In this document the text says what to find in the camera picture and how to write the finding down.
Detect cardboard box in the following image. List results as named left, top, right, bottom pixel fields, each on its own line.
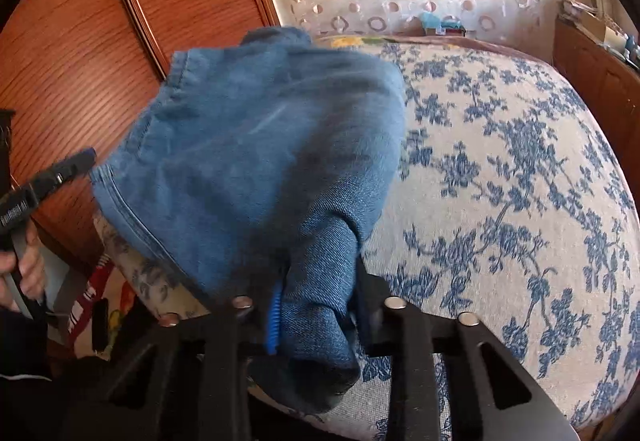
left=582, top=13, right=627, bottom=48

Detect red patterned cloth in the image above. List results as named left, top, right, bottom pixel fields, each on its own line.
left=65, top=261, right=128, bottom=354

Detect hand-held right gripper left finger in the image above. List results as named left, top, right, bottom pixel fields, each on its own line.
left=65, top=285, right=286, bottom=441

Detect colourful flower blanket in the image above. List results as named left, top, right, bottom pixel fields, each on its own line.
left=320, top=35, right=481, bottom=54

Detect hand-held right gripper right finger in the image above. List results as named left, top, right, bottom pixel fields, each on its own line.
left=352, top=261, right=576, bottom=441

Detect wooden side cabinet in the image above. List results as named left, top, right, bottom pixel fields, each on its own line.
left=552, top=16, right=640, bottom=162

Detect person's left hand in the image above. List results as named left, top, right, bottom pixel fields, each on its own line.
left=0, top=223, right=47, bottom=311

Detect person's dark clothing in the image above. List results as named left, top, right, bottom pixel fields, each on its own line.
left=0, top=306, right=106, bottom=441

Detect blue floral bed blanket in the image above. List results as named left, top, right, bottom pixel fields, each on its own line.
left=92, top=38, right=640, bottom=441

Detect stack of papers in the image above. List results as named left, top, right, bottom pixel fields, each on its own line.
left=560, top=0, right=601, bottom=20

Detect open box with blue contents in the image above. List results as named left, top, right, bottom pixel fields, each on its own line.
left=412, top=13, right=467, bottom=36

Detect blue jeans pants with patch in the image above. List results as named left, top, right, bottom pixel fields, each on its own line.
left=90, top=27, right=407, bottom=411

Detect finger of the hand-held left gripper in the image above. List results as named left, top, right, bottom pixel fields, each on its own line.
left=30, top=147, right=98, bottom=202

